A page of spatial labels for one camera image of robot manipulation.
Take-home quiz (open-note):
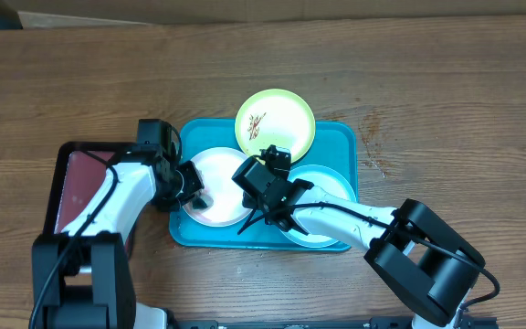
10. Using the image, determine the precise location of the white plate with red stain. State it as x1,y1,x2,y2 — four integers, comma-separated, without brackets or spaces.
184,147,249,228

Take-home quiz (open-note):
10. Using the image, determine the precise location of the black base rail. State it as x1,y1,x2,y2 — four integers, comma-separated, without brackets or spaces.
171,315,500,329

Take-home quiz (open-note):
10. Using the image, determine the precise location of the teal plastic tray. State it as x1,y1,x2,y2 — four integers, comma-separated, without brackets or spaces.
169,118,359,251

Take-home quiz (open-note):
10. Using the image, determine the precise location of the black tray with red liner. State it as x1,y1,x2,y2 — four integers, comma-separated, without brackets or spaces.
42,142,129,234

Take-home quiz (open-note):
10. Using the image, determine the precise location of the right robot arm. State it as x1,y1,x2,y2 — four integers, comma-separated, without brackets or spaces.
232,157,485,327

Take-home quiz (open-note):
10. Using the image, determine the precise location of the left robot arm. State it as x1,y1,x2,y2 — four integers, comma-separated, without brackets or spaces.
28,119,204,329

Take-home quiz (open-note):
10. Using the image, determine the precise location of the yellow-green rimmed plate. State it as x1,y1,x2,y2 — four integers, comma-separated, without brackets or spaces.
235,89,316,163

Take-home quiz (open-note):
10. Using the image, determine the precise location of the cardboard panel at back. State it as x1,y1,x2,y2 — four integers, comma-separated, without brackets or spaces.
0,0,526,24

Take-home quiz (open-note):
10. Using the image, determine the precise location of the light blue rimmed plate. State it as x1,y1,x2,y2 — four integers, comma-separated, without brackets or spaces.
283,164,357,252

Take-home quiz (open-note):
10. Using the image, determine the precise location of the green scouring sponge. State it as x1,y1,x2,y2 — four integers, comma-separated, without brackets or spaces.
192,195,214,211

